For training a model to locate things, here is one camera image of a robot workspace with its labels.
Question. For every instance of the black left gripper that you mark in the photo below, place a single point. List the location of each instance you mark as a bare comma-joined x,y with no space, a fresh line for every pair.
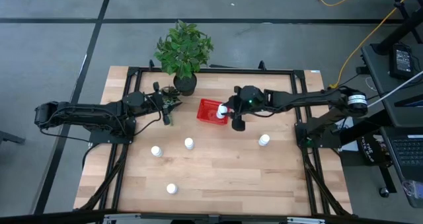
158,104

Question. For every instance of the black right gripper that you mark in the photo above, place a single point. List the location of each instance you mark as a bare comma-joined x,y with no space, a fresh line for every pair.
249,98

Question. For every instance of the white pill bottle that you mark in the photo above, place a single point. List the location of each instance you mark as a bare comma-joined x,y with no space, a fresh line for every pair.
264,139
221,111
189,142
156,150
171,188

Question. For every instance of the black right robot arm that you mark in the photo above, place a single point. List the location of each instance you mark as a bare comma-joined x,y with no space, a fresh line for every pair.
307,98

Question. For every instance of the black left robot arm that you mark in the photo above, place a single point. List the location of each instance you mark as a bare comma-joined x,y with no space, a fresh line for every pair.
82,113

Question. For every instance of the red plastic basket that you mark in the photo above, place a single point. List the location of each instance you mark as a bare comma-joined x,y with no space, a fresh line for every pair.
206,111

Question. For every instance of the tall green potted plant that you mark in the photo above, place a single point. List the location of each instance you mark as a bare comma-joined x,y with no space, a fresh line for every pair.
183,49

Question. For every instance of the white paper sheet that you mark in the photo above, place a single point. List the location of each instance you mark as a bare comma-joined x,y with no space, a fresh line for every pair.
350,147

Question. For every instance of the black tote bag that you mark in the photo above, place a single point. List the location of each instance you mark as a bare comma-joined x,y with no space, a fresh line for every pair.
368,151

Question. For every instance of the black side desk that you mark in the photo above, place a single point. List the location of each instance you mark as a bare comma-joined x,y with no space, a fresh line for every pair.
376,68

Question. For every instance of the dark furniture leg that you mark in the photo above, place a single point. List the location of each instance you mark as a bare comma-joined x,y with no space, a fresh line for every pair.
10,137

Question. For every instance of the white rod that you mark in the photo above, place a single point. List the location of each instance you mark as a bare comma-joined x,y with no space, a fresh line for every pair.
400,86

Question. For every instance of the black caster wheel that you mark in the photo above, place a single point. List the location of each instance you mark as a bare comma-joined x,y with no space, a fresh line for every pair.
384,192

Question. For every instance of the black power adapter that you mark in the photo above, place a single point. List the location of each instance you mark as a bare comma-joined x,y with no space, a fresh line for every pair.
402,61

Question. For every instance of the dark laptop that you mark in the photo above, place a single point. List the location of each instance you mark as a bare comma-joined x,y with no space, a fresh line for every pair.
408,151

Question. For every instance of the black stand legs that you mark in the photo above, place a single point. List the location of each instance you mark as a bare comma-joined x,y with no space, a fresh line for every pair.
401,27

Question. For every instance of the clear plastic bag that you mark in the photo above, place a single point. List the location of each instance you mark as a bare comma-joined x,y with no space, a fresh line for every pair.
413,189

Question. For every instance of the black aluminium table frame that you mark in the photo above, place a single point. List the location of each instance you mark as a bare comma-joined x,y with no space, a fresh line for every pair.
218,70

